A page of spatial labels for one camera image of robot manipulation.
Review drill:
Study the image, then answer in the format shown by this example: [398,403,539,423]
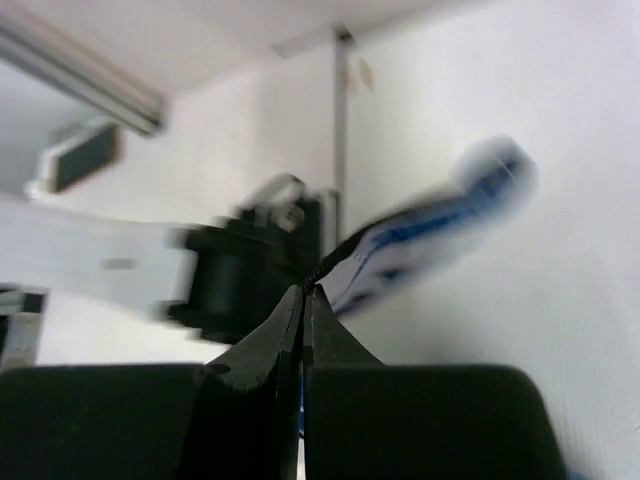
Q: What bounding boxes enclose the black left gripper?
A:
[164,173,340,345]

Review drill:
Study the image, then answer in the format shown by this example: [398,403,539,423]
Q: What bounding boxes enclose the blue patterned trousers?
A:
[306,138,536,324]

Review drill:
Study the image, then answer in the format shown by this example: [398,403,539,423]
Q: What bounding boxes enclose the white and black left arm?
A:
[1,174,340,345]

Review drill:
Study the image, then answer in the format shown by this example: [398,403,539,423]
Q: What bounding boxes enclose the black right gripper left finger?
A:
[189,286,304,479]

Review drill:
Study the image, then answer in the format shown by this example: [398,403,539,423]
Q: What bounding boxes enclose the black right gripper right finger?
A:
[304,287,567,479]

